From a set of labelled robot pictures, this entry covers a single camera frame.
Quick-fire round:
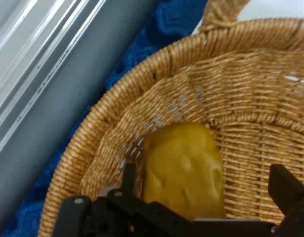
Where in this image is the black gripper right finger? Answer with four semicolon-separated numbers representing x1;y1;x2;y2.
267;163;304;237

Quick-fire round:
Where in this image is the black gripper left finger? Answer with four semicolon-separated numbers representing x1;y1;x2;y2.
52;162;192;237

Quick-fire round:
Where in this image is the woven wicker basket with handle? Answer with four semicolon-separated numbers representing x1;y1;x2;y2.
38;0;304;237

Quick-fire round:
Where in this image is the aluminium frame rail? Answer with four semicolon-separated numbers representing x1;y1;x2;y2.
0;0;158;233

